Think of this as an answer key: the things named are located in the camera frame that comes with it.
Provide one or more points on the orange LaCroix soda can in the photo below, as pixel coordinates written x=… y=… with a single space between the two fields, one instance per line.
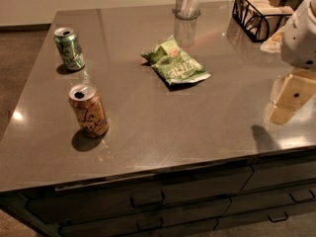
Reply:
x=87 y=106

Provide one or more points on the clear glass straw jar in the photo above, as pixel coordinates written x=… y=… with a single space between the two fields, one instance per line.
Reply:
x=187 y=9

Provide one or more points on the black drawer handle upper right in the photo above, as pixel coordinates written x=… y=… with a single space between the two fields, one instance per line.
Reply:
x=302 y=196

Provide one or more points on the black drawer handle upper left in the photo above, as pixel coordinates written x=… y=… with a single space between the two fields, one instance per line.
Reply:
x=145 y=199

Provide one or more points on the dark drawer cabinet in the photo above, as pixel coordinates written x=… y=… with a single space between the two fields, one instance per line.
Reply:
x=196 y=199

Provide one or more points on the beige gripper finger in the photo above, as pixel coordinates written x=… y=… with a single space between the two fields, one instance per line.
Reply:
x=291 y=93

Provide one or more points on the green jalapeno chip bag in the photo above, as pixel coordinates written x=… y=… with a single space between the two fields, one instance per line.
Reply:
x=173 y=64

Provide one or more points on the black drawer handle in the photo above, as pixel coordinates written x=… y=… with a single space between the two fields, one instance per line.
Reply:
x=145 y=199
x=277 y=216
x=302 y=196
x=150 y=224

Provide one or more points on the green LaCroix soda can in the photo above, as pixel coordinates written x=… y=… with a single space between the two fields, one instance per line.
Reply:
x=69 y=48

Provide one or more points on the black drawer handle lower right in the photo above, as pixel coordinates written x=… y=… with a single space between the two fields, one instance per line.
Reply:
x=277 y=216

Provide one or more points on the black drawer handle lower left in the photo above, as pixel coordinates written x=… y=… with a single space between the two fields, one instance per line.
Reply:
x=150 y=224

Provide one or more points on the black wire condiment basket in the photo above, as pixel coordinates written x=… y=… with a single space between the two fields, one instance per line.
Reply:
x=260 y=19

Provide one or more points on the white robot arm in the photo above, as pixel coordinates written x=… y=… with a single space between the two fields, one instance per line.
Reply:
x=298 y=49

